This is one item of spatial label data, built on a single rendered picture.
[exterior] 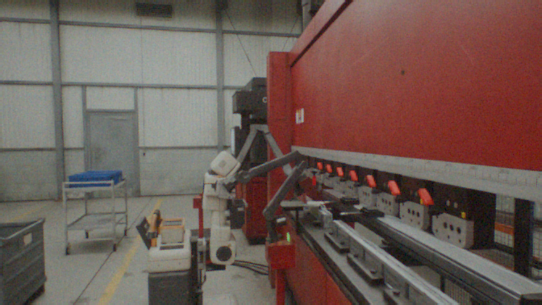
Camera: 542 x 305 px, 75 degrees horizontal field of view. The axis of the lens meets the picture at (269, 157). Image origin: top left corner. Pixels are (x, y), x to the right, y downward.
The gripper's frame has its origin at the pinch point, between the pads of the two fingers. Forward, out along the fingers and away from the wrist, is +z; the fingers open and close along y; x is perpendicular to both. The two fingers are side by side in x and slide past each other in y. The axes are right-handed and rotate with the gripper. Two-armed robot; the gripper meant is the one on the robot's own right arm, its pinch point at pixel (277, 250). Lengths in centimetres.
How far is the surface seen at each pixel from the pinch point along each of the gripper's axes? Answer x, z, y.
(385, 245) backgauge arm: -35, 4, 56
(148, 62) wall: 732, -302, -99
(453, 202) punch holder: -130, -46, 33
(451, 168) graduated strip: -128, -55, 35
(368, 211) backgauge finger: -18, -12, 57
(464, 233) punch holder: -135, -39, 30
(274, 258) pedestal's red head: -4.4, 2.8, -3.7
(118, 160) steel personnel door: 728, -80, -236
